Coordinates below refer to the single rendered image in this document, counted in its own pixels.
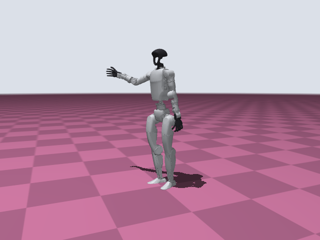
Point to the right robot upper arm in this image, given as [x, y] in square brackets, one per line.
[142, 79]

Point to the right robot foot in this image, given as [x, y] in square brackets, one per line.
[156, 181]

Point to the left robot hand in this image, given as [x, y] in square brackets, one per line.
[178, 124]

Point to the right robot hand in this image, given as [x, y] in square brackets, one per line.
[113, 72]

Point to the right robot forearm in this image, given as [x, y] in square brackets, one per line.
[125, 77]

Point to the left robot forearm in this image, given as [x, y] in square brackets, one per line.
[175, 107]

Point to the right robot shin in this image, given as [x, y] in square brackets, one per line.
[158, 163]

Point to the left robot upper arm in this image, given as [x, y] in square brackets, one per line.
[170, 77]

